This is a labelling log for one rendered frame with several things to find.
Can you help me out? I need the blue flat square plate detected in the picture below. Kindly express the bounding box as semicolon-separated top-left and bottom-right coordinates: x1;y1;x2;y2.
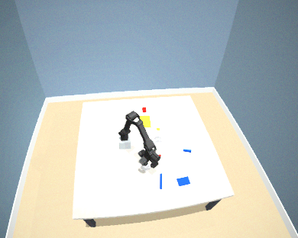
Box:
177;176;190;186

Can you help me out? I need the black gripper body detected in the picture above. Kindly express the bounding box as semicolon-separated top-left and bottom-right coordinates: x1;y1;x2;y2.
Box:
138;149;159;168

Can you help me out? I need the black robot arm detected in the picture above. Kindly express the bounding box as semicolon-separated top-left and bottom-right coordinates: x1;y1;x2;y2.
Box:
118;111;161;166

